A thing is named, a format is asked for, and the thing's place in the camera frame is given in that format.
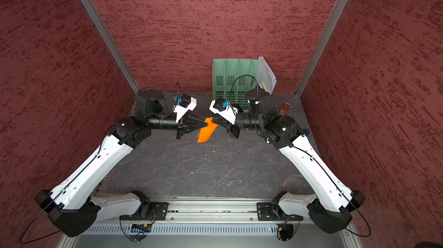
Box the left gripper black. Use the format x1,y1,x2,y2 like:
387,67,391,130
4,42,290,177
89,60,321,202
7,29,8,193
148,112,208,139

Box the orange square paper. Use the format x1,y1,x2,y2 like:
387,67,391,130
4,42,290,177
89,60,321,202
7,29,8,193
197,117,218,143

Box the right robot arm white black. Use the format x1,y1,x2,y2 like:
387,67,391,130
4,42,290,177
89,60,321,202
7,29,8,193
209,89,365,234

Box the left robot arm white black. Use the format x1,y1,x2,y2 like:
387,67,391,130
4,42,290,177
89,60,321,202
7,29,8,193
35,89,206,237

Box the green file organizer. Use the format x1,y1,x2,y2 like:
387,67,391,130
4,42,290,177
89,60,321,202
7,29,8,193
212,59,258,112

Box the white paper sheets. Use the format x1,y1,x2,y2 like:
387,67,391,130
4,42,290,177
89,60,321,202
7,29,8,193
256,56,277,94

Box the small red box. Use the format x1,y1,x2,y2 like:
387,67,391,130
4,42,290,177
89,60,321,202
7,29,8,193
279,102,291,115

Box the left base circuit board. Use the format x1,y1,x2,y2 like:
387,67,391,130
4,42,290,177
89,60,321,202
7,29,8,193
130,224,152,234

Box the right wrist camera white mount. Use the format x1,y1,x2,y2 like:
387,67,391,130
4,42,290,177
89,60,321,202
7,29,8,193
209,98,239,125

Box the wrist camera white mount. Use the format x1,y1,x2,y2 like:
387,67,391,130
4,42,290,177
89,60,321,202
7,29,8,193
173,94,197,123
209,98,239,125

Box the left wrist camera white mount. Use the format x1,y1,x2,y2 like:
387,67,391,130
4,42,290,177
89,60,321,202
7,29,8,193
173,94,197,123

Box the front aluminium rail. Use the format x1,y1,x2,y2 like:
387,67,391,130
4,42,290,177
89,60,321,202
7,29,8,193
69,197,350,224

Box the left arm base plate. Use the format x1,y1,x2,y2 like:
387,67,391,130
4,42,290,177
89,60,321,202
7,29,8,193
120,202,169,222

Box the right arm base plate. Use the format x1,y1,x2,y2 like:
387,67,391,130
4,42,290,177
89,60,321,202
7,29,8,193
256,203,304,221

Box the left aluminium frame post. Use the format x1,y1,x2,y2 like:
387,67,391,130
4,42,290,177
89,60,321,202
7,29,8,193
80,0,140,94

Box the aluminium frame post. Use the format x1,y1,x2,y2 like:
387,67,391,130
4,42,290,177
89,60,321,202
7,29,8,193
80,0,140,94
295,0,348,97

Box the right aluminium frame post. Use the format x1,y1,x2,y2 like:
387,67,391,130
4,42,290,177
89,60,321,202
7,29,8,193
295,0,348,97

